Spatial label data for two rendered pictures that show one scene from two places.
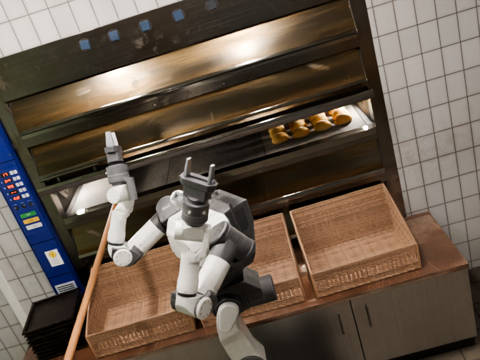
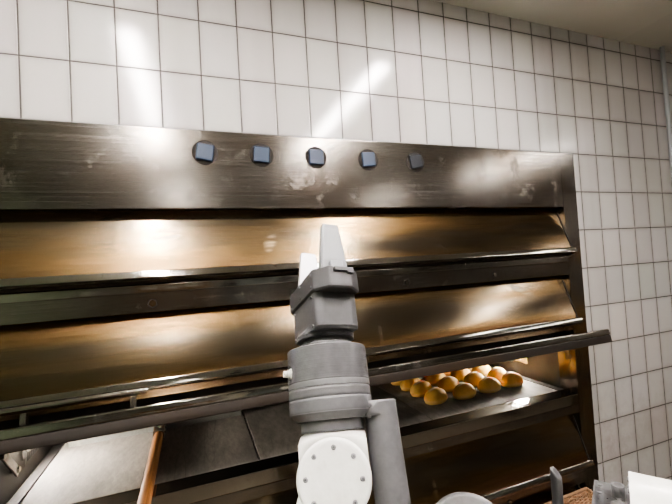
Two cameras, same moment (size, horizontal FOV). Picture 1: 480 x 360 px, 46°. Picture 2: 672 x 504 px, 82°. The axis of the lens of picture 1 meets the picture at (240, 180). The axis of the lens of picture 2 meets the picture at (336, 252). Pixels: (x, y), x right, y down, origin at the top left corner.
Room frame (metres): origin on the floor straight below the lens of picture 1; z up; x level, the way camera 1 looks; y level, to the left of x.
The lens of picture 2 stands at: (1.81, 0.64, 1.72)
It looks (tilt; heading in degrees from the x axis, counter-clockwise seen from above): 2 degrees up; 335
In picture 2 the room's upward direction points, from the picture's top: 3 degrees counter-clockwise
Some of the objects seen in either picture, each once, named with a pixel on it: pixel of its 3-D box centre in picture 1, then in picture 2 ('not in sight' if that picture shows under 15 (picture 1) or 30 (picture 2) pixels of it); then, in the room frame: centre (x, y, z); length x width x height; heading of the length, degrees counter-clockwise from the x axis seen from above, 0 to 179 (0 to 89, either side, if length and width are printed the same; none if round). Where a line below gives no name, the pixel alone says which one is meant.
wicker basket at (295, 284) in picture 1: (244, 267); not in sight; (2.58, 0.12, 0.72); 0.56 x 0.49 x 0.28; 85
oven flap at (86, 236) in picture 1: (224, 198); (363, 500); (2.85, 0.11, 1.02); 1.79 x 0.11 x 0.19; 86
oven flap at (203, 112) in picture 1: (195, 113); (353, 324); (2.85, 0.11, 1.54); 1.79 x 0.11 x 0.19; 86
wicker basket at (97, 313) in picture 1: (140, 296); not in sight; (2.63, 0.72, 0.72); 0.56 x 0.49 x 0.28; 87
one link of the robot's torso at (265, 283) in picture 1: (241, 290); not in sight; (1.99, 0.14, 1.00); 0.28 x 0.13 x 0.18; 87
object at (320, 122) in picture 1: (303, 113); (436, 370); (3.24, -0.50, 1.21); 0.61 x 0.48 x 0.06; 176
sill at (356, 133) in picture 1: (216, 175); (357, 448); (2.87, 0.11, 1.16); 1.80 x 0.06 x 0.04; 86
